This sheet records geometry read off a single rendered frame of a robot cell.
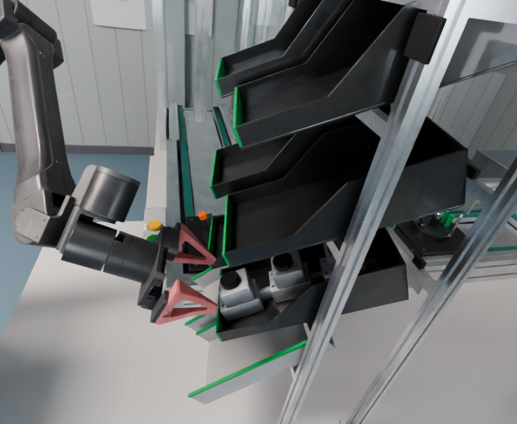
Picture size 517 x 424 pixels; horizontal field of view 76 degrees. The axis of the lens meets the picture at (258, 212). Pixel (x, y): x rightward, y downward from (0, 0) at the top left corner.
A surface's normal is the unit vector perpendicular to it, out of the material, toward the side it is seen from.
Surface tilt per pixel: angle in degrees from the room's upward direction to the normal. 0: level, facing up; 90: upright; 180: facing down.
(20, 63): 45
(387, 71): 90
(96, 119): 90
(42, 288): 0
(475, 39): 90
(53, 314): 0
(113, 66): 90
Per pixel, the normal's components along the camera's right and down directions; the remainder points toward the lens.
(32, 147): -0.27, -0.25
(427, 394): 0.12, -0.80
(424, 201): 0.04, 0.59
